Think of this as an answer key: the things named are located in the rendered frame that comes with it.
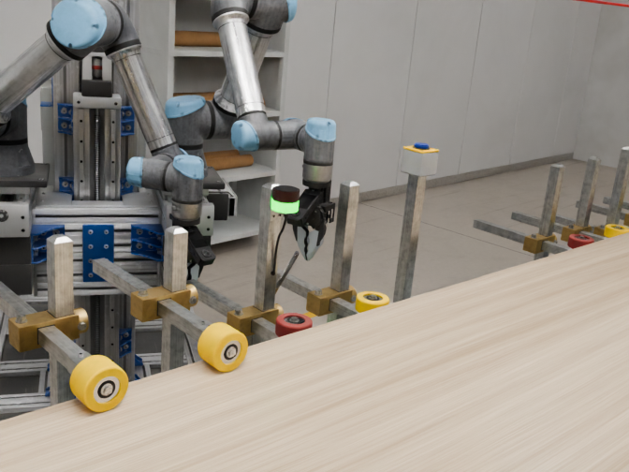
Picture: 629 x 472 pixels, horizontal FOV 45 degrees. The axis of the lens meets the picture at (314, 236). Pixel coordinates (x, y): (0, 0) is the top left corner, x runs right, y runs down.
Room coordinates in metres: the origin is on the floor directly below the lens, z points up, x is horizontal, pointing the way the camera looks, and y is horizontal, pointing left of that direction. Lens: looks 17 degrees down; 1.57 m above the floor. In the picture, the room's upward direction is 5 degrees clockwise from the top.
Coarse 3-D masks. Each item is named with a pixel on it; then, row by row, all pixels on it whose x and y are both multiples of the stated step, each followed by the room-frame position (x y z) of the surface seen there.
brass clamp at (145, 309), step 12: (156, 288) 1.46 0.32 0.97; (192, 288) 1.49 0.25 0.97; (132, 300) 1.42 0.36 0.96; (144, 300) 1.39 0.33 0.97; (156, 300) 1.41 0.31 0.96; (180, 300) 1.45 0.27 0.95; (192, 300) 1.47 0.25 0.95; (132, 312) 1.42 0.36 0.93; (144, 312) 1.39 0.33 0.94; (156, 312) 1.41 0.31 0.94
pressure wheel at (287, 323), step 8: (280, 320) 1.49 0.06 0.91; (288, 320) 1.51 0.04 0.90; (296, 320) 1.50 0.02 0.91; (304, 320) 1.51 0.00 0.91; (312, 320) 1.51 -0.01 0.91; (280, 328) 1.48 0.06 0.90; (288, 328) 1.47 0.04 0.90; (296, 328) 1.47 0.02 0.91; (304, 328) 1.47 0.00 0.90; (280, 336) 1.48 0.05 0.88
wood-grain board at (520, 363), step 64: (576, 256) 2.18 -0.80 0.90; (384, 320) 1.56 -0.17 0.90; (448, 320) 1.59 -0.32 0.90; (512, 320) 1.63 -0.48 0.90; (576, 320) 1.66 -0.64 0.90; (128, 384) 1.18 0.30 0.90; (192, 384) 1.20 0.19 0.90; (256, 384) 1.22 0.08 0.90; (320, 384) 1.24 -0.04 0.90; (384, 384) 1.26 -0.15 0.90; (448, 384) 1.28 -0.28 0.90; (512, 384) 1.31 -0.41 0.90; (576, 384) 1.33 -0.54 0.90; (0, 448) 0.96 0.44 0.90; (64, 448) 0.97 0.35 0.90; (128, 448) 0.99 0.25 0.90; (192, 448) 1.00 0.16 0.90; (256, 448) 1.02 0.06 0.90; (320, 448) 1.03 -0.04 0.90; (384, 448) 1.05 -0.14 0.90; (448, 448) 1.07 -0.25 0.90; (512, 448) 1.08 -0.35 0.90; (576, 448) 1.10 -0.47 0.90
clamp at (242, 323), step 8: (232, 312) 1.60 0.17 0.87; (248, 312) 1.61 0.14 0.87; (256, 312) 1.61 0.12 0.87; (264, 312) 1.62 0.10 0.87; (272, 312) 1.63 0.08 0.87; (280, 312) 1.65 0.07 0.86; (232, 320) 1.58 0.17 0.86; (240, 320) 1.57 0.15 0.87; (248, 320) 1.58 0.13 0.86; (272, 320) 1.63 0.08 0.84; (240, 328) 1.57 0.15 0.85; (248, 328) 1.58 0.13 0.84
